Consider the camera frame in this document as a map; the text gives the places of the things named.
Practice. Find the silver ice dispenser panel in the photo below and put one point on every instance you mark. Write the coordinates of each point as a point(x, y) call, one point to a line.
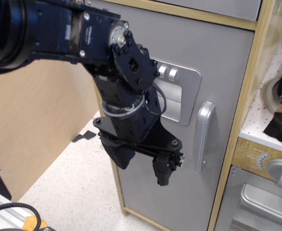
point(180, 86)

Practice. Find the grey upper freezer door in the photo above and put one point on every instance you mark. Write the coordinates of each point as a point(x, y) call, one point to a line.
point(218, 7)

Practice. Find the black tape piece on floor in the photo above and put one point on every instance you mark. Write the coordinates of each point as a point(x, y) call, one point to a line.
point(87, 135)

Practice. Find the silver oven knob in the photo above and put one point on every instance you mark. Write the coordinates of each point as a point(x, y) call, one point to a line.
point(274, 169)

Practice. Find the silver fridge door handle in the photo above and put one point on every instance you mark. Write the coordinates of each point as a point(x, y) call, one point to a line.
point(201, 131)

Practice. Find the white toy stove top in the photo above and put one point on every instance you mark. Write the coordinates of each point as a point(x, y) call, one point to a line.
point(261, 110)

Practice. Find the grey toy oven door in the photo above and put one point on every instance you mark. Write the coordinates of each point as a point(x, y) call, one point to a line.
point(250, 203)

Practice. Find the aluminium extrusion rail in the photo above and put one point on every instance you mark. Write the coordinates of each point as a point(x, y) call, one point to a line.
point(12, 217)

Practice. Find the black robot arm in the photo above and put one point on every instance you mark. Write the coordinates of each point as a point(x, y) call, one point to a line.
point(122, 70)

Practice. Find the grey toy fridge door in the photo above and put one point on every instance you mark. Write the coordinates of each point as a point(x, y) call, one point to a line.
point(202, 69)

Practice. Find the plywood board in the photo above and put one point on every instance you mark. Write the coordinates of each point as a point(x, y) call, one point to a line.
point(43, 107)

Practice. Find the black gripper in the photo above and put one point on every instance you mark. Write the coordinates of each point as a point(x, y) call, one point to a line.
point(125, 131)

